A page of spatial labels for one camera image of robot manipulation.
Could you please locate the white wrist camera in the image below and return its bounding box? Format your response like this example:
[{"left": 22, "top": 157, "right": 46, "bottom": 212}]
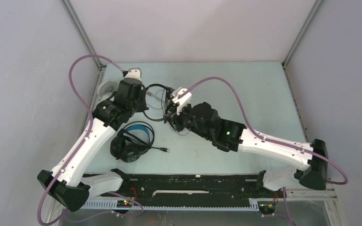
[
  {"left": 123, "top": 68, "right": 142, "bottom": 83},
  {"left": 170, "top": 87, "right": 192, "bottom": 115}
]

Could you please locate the white gaming headset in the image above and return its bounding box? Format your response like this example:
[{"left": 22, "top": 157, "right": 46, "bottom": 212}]
[{"left": 97, "top": 80, "right": 189, "bottom": 137}]

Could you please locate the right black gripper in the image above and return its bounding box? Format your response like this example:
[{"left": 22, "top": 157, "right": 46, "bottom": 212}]
[{"left": 163, "top": 101, "right": 212, "bottom": 141}]

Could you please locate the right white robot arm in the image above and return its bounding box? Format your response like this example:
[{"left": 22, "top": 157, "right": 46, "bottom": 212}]
[{"left": 164, "top": 102, "right": 327, "bottom": 197}]

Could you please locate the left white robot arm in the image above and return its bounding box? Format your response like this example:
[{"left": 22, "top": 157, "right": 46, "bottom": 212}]
[{"left": 37, "top": 78, "right": 147, "bottom": 212}]

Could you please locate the small black on-ear headphones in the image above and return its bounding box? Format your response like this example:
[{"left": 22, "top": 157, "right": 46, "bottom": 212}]
[{"left": 143, "top": 83, "right": 180, "bottom": 125}]

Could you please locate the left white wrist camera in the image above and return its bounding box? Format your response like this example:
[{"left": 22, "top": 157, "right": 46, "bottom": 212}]
[{"left": 123, "top": 68, "right": 142, "bottom": 83}]

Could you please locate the black headset with blue band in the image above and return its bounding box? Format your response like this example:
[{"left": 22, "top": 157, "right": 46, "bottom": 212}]
[{"left": 110, "top": 121, "right": 169, "bottom": 163}]

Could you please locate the aluminium frame post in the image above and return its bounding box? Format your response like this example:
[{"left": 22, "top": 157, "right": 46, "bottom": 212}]
[
  {"left": 282, "top": 0, "right": 325, "bottom": 69},
  {"left": 60, "top": 0, "right": 97, "bottom": 55}
]

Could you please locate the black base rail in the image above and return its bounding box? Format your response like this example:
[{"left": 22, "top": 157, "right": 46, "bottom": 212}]
[{"left": 117, "top": 174, "right": 283, "bottom": 208}]

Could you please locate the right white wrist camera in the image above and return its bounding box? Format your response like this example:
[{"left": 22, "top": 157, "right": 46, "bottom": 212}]
[{"left": 170, "top": 87, "right": 192, "bottom": 115}]

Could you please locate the left aluminium frame post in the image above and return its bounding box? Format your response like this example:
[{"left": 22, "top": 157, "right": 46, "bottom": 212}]
[{"left": 60, "top": 0, "right": 97, "bottom": 55}]

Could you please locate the right aluminium frame post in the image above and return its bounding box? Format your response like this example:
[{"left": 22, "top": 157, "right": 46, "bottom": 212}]
[{"left": 282, "top": 0, "right": 325, "bottom": 69}]

